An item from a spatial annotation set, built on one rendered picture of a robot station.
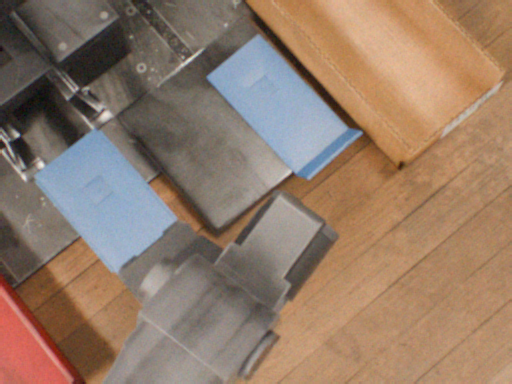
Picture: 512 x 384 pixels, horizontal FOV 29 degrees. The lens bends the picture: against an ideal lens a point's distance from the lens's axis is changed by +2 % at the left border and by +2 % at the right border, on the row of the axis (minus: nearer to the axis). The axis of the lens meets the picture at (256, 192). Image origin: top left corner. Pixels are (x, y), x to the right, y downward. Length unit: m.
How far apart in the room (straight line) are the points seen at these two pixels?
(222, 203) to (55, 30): 0.23
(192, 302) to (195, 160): 0.39
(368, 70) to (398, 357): 0.29
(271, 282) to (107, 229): 0.27
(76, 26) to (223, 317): 0.44
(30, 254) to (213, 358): 0.44
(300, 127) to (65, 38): 0.24
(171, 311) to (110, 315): 0.38
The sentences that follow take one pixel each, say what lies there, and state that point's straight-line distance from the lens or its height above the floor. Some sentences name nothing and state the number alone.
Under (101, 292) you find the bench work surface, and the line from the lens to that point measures 0.97.
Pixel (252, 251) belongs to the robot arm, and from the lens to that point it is 0.65.
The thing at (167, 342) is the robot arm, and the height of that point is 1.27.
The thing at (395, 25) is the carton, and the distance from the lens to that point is 1.03.
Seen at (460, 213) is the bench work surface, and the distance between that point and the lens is 0.98.
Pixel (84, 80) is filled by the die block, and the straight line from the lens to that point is 1.01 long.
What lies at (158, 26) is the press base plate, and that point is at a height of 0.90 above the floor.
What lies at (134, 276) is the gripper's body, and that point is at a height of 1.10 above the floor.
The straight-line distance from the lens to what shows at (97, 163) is 0.90.
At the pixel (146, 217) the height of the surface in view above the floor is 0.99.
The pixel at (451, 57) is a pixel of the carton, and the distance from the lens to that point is 1.02.
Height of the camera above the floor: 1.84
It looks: 75 degrees down
